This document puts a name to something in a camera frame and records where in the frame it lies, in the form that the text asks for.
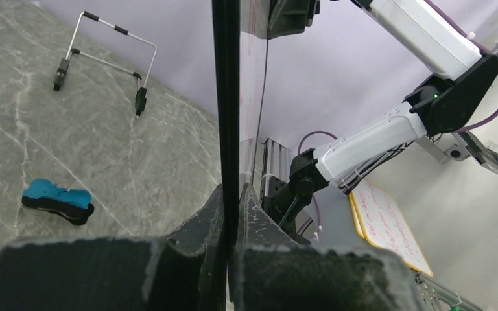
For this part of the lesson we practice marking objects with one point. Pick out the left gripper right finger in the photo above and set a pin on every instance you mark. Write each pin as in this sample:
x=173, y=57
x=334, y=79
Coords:
x=271, y=271

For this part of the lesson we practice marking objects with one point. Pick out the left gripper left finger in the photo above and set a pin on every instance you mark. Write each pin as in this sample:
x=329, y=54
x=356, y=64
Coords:
x=180, y=271

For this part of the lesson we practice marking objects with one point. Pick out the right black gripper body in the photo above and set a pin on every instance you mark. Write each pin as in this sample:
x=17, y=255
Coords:
x=288, y=17

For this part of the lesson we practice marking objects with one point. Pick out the black framed whiteboard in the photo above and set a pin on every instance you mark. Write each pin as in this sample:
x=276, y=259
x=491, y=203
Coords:
x=241, y=50

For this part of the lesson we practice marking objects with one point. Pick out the blue whiteboard eraser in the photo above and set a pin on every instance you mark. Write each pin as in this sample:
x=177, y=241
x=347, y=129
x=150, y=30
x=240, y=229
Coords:
x=72, y=204

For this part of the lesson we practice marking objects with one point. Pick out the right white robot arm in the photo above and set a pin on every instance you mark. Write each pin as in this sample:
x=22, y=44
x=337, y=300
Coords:
x=462, y=72

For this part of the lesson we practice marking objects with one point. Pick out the yellow framed whiteboard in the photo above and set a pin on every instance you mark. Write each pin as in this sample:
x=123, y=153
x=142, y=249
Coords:
x=379, y=220

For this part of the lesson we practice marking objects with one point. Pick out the aluminium extrusion rail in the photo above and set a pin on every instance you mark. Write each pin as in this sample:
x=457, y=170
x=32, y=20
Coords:
x=438, y=297

